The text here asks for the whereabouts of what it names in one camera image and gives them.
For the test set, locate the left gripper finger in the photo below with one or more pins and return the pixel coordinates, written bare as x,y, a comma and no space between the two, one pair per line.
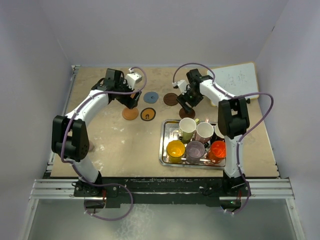
137,97
131,103

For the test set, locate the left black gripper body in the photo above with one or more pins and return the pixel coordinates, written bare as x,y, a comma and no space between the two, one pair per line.
122,86

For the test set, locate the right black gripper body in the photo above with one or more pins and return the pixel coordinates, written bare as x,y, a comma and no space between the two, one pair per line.
191,98

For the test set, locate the dark brown coaster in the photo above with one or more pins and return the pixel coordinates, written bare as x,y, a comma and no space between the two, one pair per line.
184,114
170,99

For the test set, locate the orange-brown wooden coaster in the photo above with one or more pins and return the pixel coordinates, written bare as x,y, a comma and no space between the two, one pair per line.
130,114

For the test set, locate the blue coaster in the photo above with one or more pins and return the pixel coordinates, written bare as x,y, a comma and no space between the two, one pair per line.
151,97

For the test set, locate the yellow-green mug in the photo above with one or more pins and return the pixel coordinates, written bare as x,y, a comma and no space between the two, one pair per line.
187,129

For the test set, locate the yellow black-rimmed coaster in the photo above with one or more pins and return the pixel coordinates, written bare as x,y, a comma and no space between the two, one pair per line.
148,114

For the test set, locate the black mug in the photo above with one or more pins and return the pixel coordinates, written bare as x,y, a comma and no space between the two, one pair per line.
218,136

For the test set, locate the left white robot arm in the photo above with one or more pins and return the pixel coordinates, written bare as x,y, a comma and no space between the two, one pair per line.
69,139

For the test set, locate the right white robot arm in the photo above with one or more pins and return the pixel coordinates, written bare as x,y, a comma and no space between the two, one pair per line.
232,120

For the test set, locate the purple translucent cup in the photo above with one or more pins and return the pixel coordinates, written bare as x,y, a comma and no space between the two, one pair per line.
194,151

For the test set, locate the yellow translucent cup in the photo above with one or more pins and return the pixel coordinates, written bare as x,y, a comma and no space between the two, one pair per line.
175,150

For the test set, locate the orange translucent cup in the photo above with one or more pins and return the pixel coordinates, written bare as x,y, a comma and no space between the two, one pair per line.
217,151

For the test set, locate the pink mug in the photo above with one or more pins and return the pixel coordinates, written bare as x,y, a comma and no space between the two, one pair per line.
204,132

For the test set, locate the silver metal tray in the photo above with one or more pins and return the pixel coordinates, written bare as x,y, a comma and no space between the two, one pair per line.
170,132

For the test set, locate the pink cylinder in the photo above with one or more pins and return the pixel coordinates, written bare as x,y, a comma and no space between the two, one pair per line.
91,146

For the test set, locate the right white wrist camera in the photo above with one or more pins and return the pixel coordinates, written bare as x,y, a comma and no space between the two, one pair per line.
181,85

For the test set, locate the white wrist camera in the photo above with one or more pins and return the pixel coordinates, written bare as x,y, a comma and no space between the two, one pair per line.
132,78
181,85

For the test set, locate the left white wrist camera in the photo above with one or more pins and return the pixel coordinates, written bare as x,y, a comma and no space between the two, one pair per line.
132,78

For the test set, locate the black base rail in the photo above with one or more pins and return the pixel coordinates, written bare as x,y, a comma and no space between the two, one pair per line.
112,192

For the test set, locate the aluminium frame rail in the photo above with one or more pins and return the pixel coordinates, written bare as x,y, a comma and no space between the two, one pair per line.
50,190

